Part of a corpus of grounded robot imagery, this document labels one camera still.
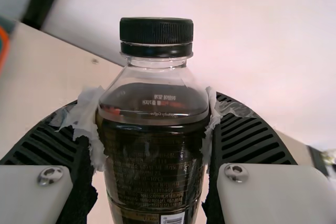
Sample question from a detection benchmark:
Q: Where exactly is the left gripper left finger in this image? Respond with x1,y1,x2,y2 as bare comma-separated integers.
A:
0,85,108,224

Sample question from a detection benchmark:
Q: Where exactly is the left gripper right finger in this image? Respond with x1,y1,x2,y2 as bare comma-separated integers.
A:
201,85,336,224

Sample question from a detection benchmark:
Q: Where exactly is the dark coffee bottle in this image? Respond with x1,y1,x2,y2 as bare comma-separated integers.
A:
94,17,211,224

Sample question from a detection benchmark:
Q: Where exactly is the teal shopping basket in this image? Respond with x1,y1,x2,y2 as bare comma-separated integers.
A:
0,15,13,78

